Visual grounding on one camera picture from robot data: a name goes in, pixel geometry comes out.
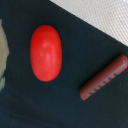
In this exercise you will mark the red toy tomato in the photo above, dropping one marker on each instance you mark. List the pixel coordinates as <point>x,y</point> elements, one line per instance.
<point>46,53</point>

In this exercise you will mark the brown toy sausage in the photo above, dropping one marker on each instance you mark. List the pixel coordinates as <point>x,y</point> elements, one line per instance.
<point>103,77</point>

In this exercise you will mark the white toy fish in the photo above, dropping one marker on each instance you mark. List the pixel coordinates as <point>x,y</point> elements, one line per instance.
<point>4,53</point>

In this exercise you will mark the white woven placemat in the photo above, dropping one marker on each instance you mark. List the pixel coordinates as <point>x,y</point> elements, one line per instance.
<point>109,16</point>

